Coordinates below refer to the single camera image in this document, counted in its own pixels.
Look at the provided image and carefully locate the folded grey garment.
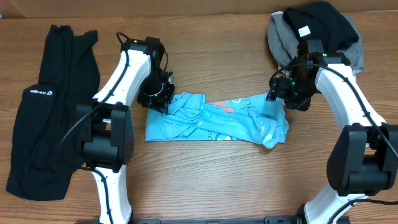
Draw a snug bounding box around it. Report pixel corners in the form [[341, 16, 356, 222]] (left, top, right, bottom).
[[267, 16, 365, 73]]

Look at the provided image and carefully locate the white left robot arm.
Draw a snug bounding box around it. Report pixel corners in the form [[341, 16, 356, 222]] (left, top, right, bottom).
[[76, 37, 175, 223]]

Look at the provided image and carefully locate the light blue t-shirt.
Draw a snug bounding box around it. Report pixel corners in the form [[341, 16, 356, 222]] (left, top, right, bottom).
[[145, 92, 289, 149]]

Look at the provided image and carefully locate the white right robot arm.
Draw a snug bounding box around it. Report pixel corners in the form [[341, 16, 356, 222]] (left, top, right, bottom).
[[264, 40, 397, 224]]

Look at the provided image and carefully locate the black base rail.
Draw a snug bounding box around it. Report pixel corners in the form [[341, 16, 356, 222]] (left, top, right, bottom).
[[74, 214, 351, 224]]

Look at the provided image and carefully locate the black garment at left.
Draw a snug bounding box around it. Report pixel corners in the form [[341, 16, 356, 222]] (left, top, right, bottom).
[[6, 25, 100, 201]]

